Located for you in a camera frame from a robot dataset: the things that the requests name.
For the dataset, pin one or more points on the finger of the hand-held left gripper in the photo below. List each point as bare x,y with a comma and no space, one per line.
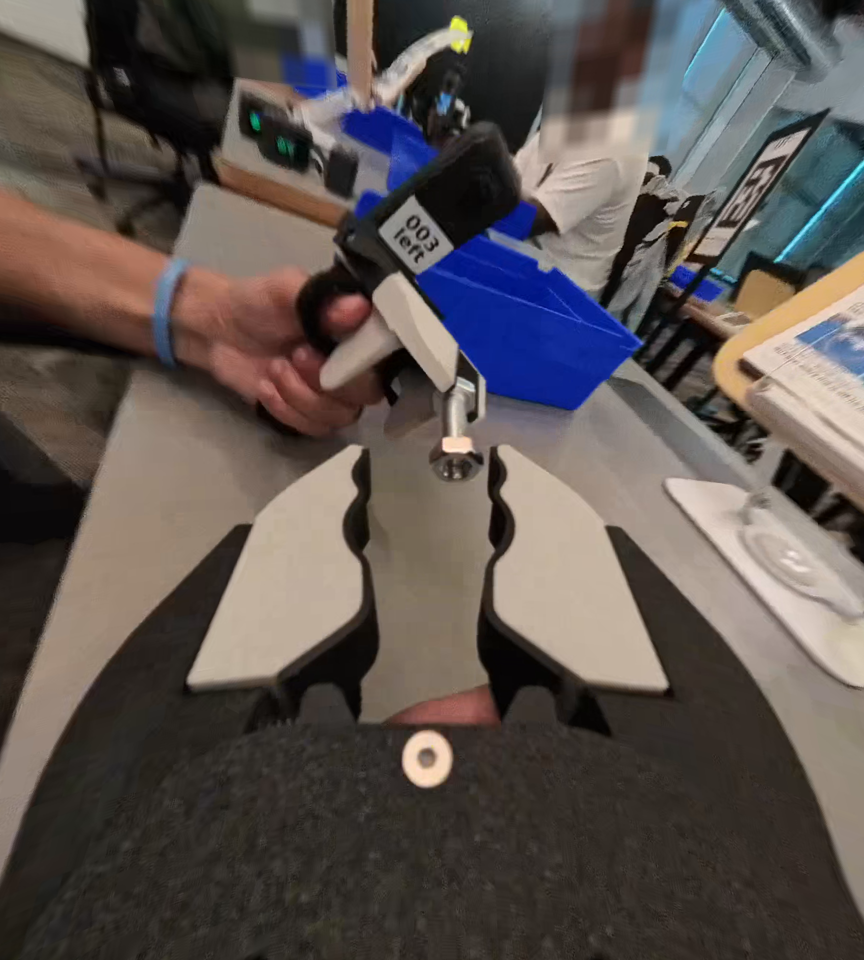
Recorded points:
480,390
417,330

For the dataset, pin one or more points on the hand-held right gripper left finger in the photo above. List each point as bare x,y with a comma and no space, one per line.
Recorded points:
289,600

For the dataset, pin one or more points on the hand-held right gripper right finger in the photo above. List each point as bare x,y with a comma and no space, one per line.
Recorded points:
574,600

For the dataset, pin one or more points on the blue plastic bin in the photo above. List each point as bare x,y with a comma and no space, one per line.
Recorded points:
537,337
372,127
694,283

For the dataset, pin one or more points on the person's left forearm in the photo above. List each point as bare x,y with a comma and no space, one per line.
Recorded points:
49,262

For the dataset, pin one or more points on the person's left hand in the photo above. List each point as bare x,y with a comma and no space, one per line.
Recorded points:
252,337

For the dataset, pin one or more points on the black display screen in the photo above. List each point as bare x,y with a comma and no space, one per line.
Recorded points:
507,67

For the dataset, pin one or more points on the white sheet with yellow mark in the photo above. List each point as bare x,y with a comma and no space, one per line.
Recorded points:
460,34

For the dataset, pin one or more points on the white document stand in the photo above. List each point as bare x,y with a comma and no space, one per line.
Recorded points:
724,525

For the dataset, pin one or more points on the document stand with black board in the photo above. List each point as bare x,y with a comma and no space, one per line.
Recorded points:
361,45

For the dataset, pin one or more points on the black device with green lights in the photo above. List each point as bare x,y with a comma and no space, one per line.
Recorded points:
282,139

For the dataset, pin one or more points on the hanging denim jacket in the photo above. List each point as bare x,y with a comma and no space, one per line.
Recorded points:
649,247

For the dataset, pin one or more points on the blue wristband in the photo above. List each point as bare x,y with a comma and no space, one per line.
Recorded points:
166,315

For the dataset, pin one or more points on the hanging marker sign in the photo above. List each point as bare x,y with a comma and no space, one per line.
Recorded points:
754,187

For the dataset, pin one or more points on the black office chair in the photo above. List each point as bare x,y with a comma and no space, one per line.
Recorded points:
162,82

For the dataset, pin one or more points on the printed instruction sheet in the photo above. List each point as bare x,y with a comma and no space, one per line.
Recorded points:
852,337

